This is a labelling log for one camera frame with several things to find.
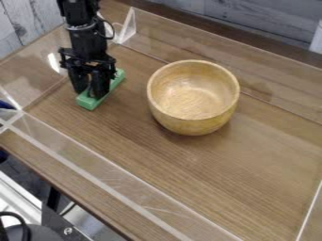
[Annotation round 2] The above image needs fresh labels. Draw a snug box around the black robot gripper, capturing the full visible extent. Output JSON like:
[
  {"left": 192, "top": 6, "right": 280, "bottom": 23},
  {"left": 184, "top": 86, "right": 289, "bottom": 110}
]
[{"left": 57, "top": 26, "right": 118, "bottom": 101}]

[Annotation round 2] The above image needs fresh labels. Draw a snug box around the green rectangular block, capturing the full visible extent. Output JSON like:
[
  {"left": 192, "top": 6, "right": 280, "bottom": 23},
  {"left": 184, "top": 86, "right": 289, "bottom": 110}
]
[{"left": 75, "top": 69, "right": 125, "bottom": 111}]

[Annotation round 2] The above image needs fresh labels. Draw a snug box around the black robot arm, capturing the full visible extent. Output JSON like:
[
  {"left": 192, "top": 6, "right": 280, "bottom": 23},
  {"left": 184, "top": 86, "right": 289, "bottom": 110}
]
[{"left": 57, "top": 0, "right": 118, "bottom": 100}]

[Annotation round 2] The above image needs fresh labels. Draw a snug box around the light wooden bowl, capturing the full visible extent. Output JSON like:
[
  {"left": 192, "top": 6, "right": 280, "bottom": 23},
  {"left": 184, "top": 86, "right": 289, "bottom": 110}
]
[{"left": 148, "top": 59, "right": 241, "bottom": 136}]

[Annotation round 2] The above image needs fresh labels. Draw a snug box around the blue object at left edge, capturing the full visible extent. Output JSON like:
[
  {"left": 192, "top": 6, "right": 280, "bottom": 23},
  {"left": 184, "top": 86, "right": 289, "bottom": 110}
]
[{"left": 0, "top": 100, "right": 17, "bottom": 109}]

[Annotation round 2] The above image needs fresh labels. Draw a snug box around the black metal table leg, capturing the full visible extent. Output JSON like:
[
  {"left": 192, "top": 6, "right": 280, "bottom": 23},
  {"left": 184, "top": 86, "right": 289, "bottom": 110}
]
[{"left": 47, "top": 187, "right": 62, "bottom": 212}]

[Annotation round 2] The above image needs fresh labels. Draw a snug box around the grey round stool seat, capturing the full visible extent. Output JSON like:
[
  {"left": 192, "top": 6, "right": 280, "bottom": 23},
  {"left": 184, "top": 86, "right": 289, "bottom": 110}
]
[{"left": 6, "top": 224, "right": 65, "bottom": 241}]

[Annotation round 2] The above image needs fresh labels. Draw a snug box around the black cable loop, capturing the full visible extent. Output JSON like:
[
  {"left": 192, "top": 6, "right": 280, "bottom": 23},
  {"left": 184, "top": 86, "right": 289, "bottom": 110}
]
[{"left": 0, "top": 211, "right": 33, "bottom": 241}]

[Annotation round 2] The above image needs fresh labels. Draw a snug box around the clear acrylic tray wall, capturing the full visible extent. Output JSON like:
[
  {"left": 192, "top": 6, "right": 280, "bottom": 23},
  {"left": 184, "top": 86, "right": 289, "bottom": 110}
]
[{"left": 0, "top": 0, "right": 322, "bottom": 241}]

